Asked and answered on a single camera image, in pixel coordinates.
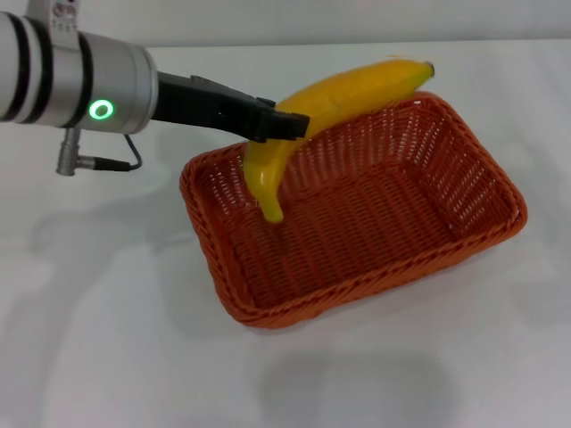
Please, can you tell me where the black thin cable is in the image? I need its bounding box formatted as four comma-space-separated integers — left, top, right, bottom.
95, 132, 144, 173

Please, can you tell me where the yellow banana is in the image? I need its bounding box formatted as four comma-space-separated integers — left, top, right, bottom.
240, 58, 436, 225

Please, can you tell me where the silver cable connector plug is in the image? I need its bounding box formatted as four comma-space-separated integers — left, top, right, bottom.
54, 128, 133, 177

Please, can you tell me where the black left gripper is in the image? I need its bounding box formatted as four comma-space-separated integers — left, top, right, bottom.
151, 70, 310, 144

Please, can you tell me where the orange woven plastic basket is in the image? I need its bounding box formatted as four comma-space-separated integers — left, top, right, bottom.
178, 91, 528, 330

